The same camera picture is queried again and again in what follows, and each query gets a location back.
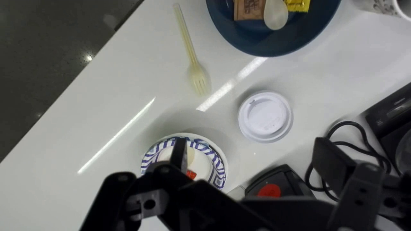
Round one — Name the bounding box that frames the beige plastic spoon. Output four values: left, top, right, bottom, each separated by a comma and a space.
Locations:
263, 0, 289, 30

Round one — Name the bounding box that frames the black appliance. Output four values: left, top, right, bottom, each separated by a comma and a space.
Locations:
361, 83, 411, 175

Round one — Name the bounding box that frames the white cup lid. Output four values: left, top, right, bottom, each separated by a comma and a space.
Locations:
238, 91, 293, 143

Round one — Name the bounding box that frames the white printed cup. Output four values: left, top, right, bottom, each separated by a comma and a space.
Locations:
353, 0, 411, 21

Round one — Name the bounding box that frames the brown packet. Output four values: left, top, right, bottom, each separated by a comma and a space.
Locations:
233, 0, 267, 21

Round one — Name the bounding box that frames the beige plastic fork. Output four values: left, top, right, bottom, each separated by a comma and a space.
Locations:
173, 3, 209, 96

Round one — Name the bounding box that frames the yellow packet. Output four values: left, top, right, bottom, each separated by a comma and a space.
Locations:
284, 0, 311, 13

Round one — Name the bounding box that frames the stack of blue patterned paper plates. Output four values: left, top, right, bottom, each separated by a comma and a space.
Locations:
141, 133, 229, 190

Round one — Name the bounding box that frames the black cable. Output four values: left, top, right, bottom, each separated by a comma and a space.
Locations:
305, 121, 392, 201

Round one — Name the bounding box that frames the white bowl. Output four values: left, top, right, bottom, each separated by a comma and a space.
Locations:
157, 146, 214, 185

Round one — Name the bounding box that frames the black device with red button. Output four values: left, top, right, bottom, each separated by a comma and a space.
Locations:
245, 164, 317, 198

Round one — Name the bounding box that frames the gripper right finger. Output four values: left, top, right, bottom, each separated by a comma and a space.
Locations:
311, 137, 411, 231

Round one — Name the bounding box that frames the dark blue plate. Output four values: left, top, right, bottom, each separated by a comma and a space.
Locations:
205, 0, 341, 57

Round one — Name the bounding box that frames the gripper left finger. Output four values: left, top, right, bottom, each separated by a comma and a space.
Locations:
80, 137, 206, 231

